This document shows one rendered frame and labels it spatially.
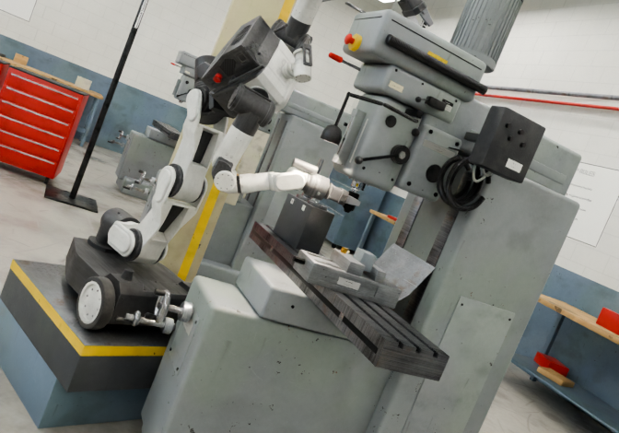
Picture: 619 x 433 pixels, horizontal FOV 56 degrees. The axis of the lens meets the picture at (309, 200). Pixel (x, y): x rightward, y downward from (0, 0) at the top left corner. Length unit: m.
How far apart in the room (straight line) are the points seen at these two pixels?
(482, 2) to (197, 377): 1.69
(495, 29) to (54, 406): 2.17
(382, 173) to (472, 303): 0.63
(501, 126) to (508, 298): 0.76
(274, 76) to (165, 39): 8.90
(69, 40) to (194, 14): 2.18
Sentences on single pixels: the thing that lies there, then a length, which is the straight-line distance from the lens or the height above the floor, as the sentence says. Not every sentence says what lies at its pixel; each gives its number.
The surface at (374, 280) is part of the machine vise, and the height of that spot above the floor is 1.02.
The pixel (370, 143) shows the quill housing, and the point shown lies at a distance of 2.09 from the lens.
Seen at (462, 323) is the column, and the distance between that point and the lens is 2.37.
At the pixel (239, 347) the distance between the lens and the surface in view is 2.07.
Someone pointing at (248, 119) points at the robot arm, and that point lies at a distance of 2.08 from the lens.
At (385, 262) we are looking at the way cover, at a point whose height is 1.03.
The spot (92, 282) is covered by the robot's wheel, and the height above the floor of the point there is 0.57.
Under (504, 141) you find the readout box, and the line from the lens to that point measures 2.07.
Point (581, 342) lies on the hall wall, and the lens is 6.61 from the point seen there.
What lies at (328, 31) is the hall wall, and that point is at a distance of 11.93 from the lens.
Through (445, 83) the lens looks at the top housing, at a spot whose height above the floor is 1.75.
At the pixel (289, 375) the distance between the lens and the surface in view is 2.19.
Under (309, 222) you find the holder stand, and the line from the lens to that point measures 2.38.
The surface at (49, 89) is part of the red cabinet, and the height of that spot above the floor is 0.93.
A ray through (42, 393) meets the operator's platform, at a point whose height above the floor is 0.12.
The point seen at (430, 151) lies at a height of 1.51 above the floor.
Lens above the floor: 1.35
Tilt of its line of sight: 5 degrees down
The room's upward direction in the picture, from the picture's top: 22 degrees clockwise
